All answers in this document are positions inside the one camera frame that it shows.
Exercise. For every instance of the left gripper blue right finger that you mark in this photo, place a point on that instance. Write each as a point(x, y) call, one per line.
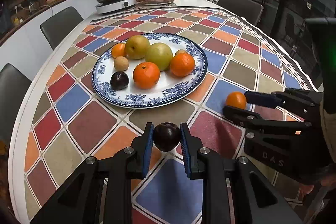
point(202, 163)

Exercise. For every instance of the dark plum front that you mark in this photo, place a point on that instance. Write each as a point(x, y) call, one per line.
point(119, 81)

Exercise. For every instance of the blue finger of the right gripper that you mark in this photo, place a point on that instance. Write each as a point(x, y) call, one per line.
point(271, 100)
point(255, 123)

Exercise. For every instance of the colourful checkered tablecloth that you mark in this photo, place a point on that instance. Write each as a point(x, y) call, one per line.
point(71, 122)

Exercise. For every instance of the green pear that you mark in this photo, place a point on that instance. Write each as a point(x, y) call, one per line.
point(160, 54)

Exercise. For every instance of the white induction cooker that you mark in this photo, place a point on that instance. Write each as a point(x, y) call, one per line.
point(115, 6)

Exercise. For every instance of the grey chair near left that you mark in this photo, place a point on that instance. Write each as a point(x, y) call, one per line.
point(13, 88)

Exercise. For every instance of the grey chair right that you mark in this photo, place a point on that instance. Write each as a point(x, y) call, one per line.
point(247, 9)

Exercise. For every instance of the dark plum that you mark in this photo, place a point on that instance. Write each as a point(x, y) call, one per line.
point(166, 136)
point(119, 81)

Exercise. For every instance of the large orange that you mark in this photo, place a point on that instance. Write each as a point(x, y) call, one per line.
point(146, 75)
point(182, 64)

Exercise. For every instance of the brown kiwi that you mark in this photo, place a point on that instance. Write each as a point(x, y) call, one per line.
point(180, 51)
point(121, 63)

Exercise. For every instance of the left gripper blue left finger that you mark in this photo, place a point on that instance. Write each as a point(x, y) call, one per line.
point(130, 163)

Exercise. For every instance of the blue white porcelain plate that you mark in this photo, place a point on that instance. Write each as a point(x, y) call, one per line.
point(168, 89)

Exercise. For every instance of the grey chair far left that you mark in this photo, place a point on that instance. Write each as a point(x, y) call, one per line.
point(57, 27)

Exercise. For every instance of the grey chair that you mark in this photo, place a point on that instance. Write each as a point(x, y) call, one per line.
point(13, 88)
point(57, 27)
point(247, 9)

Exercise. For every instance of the golden round pear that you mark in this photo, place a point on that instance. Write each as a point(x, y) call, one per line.
point(136, 47)

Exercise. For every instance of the small orange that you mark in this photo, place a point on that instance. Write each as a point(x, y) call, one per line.
point(237, 100)
point(118, 50)

